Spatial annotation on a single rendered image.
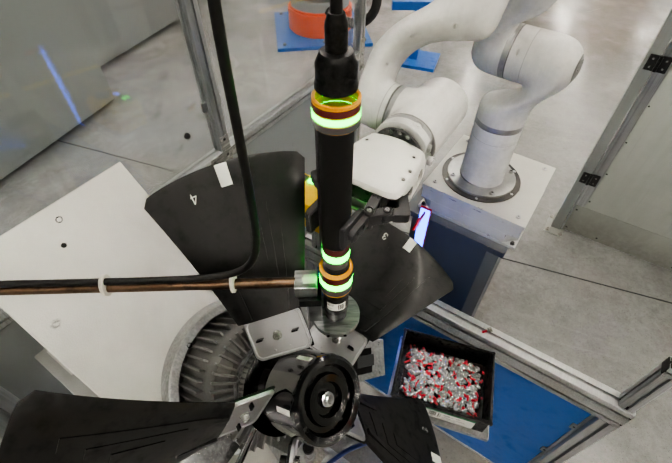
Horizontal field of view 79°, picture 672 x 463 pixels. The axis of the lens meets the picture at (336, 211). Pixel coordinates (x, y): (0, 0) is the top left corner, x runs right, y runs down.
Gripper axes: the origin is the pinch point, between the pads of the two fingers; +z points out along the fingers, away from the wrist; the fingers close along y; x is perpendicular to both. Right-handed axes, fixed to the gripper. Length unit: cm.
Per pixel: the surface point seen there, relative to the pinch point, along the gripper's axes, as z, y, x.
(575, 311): -130, -59, -144
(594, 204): -181, -49, -117
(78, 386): 26, 51, -61
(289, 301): 3.1, 5.4, -17.0
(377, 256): -18.3, 2.0, -26.7
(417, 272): -20.4, -5.5, -28.5
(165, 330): 12.7, 26.0, -31.2
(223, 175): -1.4, 19.1, -3.2
